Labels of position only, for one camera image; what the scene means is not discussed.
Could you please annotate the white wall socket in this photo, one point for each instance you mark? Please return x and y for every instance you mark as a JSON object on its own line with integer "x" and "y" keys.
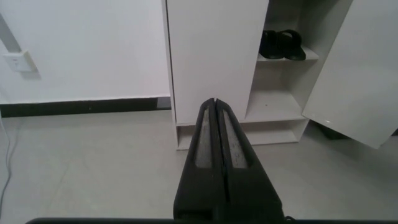
{"x": 17, "y": 61}

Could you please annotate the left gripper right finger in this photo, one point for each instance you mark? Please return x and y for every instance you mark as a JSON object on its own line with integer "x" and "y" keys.
{"x": 252, "y": 193}

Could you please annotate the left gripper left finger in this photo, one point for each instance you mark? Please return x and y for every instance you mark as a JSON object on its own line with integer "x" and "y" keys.
{"x": 199, "y": 193}

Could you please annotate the white shoe cabinet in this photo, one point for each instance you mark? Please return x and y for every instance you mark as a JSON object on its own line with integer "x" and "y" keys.
{"x": 273, "y": 105}

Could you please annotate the white cabinet door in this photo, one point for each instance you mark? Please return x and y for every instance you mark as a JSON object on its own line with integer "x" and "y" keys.
{"x": 354, "y": 71}
{"x": 214, "y": 59}

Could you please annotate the black slipper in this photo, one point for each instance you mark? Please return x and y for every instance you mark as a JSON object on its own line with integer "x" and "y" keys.
{"x": 293, "y": 45}
{"x": 271, "y": 44}

